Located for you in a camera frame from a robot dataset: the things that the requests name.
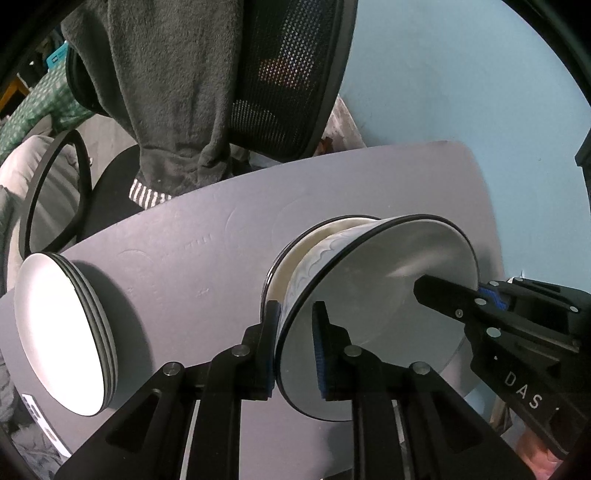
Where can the green checkered cloth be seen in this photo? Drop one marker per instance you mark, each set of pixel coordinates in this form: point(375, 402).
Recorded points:
point(37, 106)

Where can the person's right hand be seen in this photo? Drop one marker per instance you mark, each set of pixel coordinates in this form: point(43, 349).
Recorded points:
point(535, 454)

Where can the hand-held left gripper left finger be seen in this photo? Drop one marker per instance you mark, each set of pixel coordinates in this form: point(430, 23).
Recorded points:
point(272, 323)

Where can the dark object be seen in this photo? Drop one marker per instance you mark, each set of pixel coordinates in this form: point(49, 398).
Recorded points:
point(584, 175)

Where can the dark grey fleece garment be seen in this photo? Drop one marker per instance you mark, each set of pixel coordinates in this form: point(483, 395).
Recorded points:
point(161, 92)

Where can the beige blanket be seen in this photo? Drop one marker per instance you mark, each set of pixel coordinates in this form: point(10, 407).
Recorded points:
point(55, 198)

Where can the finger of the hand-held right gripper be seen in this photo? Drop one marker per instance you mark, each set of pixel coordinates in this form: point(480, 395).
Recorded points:
point(494, 297)
point(448, 297)

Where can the white strip with black marks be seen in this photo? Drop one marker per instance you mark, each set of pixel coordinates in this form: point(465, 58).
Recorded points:
point(41, 420)

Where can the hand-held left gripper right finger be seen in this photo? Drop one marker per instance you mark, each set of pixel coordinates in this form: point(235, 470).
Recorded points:
point(319, 341)

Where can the blue box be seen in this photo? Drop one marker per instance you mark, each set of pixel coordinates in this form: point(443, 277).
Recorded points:
point(57, 54)

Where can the white plate with black rim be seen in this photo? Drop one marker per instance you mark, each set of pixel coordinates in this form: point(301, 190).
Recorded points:
point(55, 332)
point(109, 332)

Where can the white ribbed bowl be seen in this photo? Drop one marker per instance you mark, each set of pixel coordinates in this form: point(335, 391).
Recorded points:
point(300, 258)
point(369, 300)

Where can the black mesh office chair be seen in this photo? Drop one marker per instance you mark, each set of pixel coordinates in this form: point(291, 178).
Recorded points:
point(286, 69)

